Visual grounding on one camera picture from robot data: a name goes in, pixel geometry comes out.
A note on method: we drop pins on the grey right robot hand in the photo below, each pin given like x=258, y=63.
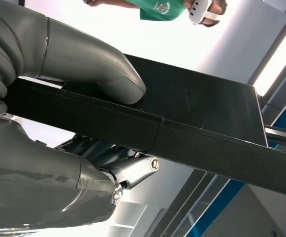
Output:
x=34, y=189

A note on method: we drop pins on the long ceiling light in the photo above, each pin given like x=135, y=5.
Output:
x=278, y=59

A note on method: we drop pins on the person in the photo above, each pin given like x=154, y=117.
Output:
x=162, y=9

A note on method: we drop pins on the white VR headset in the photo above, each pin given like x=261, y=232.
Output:
x=198, y=9

